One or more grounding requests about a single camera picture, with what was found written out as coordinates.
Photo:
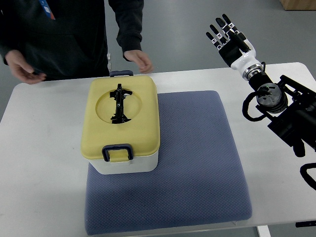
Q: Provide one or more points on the person left hand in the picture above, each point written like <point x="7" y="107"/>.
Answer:
<point x="141" y="59"/>

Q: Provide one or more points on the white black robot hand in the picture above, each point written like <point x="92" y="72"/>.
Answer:
<point x="234" y="48"/>

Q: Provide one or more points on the person right hand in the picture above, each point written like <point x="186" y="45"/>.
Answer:
<point x="21" y="69"/>

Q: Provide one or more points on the yellow box lid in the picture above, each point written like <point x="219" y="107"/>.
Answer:
<point x="121" y="118"/>

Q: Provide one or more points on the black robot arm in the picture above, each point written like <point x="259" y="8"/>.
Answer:
<point x="290" y="106"/>

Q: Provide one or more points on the cardboard box corner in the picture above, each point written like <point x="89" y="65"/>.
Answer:
<point x="298" y="4"/>

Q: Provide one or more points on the white storage box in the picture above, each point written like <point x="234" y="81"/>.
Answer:
<point x="119" y="163"/>

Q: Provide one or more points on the person dark hoodie torso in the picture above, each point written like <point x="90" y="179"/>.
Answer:
<point x="64" y="39"/>

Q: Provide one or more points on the blue grey cushion mat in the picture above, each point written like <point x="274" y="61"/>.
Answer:
<point x="198" y="180"/>

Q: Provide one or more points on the white table leg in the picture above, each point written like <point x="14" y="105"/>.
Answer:
<point x="263" y="231"/>

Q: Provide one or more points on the black object table edge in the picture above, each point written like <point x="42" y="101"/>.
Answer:
<point x="305" y="224"/>

